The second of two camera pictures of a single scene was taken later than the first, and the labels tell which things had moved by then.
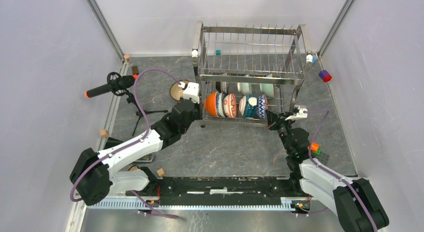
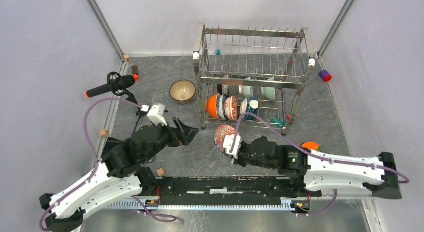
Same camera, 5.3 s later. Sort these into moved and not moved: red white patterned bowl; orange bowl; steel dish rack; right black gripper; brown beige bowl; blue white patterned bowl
Moved: right black gripper; red white patterned bowl
Not moved: steel dish rack; orange bowl; brown beige bowl; blue white patterned bowl
